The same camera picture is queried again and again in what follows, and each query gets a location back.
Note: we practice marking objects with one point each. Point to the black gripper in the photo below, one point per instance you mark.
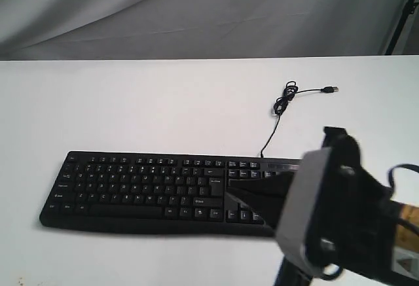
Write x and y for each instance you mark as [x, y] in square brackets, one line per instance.
[329, 212]

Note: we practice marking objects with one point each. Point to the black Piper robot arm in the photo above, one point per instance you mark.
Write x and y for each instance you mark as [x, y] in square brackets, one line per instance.
[397, 262]

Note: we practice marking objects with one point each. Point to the black Acer keyboard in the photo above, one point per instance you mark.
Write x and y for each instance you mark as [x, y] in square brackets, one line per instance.
[157, 194]

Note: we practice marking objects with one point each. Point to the black tripod stand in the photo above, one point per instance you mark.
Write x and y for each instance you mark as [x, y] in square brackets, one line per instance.
[408, 9]

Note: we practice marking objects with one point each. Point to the grey backdrop cloth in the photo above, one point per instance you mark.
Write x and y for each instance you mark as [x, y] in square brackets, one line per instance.
[194, 29]

